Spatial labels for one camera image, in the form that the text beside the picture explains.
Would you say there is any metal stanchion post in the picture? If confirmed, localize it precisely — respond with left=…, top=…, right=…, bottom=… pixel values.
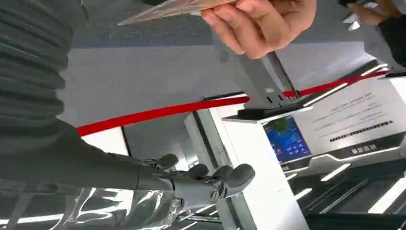
left=266, top=50, right=301, bottom=100

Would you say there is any white exhibition counter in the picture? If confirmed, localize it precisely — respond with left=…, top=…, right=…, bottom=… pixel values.
left=184, top=76, right=406, bottom=230

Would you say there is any red barrier belt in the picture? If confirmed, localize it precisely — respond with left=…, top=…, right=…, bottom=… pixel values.
left=77, top=70, right=390, bottom=138

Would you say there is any person's hand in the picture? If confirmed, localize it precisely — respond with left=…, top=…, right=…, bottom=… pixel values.
left=201, top=0, right=318, bottom=60
left=346, top=0, right=404, bottom=27

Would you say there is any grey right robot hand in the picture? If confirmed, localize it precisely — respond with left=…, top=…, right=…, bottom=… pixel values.
left=0, top=119, right=256, bottom=230

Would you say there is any blue display screen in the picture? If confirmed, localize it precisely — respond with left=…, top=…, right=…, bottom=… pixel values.
left=263, top=116, right=313, bottom=164

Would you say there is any grey standing sign panel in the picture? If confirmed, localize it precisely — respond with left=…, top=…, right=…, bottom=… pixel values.
left=212, top=32, right=314, bottom=121

